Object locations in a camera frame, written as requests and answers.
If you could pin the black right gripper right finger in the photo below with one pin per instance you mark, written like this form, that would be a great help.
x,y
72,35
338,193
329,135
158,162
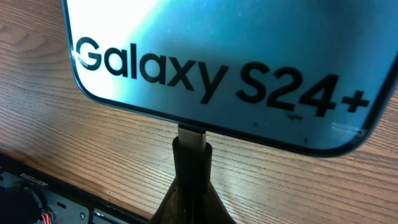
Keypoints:
x,y
214,210

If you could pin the Galaxy smartphone blue screen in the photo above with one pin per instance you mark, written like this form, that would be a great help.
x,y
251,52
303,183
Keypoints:
x,y
311,77

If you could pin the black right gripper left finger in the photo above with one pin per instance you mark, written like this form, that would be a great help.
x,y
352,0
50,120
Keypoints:
x,y
172,209

